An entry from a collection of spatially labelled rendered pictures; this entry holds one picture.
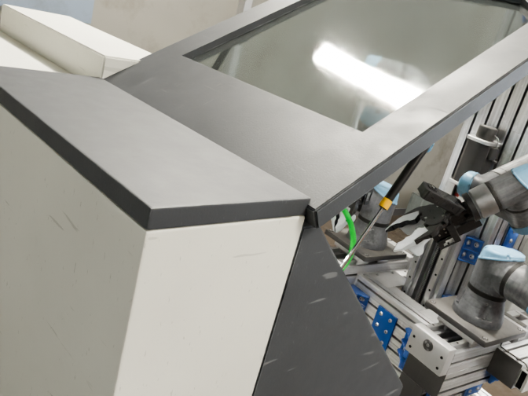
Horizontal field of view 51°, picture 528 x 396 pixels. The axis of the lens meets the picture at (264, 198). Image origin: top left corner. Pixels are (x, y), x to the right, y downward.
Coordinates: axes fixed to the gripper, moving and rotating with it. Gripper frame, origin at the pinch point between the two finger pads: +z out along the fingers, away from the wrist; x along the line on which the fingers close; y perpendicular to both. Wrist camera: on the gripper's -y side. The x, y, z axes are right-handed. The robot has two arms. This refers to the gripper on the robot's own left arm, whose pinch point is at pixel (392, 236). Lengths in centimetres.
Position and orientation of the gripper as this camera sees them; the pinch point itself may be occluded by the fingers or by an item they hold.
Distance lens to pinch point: 137.1
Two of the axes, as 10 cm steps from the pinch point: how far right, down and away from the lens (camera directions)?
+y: 5.2, 7.0, 4.9
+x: -0.5, -5.5, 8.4
